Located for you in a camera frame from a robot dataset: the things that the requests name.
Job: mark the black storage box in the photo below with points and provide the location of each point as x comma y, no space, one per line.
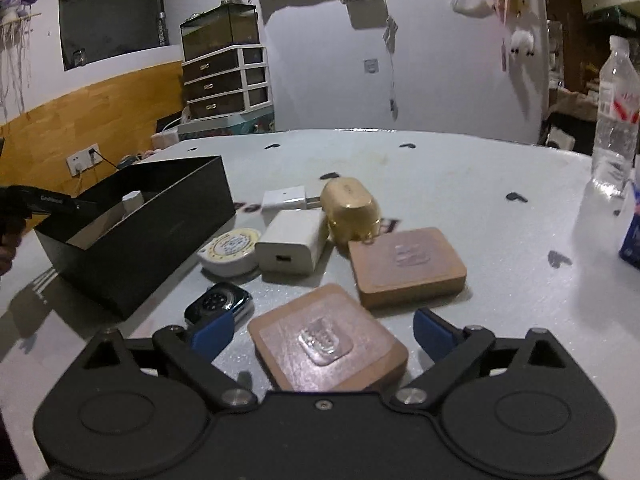
114,262

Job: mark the white cube charger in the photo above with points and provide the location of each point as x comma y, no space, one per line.
293,242

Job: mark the gold oval case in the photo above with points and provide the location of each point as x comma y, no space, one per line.
351,210

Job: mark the clear water bottle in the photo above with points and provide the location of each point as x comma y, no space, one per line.
616,139

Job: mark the teal patterned cabinet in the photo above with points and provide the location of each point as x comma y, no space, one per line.
257,121

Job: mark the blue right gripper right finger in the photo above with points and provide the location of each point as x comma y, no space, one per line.
434,335

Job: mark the blue carton box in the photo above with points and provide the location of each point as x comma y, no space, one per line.
630,249

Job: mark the white wall socket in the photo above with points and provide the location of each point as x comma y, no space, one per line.
83,160

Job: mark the white plug adapter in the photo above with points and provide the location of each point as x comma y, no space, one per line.
292,198

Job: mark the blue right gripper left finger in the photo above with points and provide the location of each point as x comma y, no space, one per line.
212,335

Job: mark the glass aquarium tank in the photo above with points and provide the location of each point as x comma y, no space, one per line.
224,26

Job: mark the wooden square coaster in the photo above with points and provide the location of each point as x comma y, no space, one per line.
327,341
406,266

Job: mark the white knob suction holder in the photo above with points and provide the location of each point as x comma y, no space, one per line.
132,202

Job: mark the round tape measure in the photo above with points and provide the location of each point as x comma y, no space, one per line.
231,254

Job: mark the white drawer cabinet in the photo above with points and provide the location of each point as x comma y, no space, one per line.
231,80

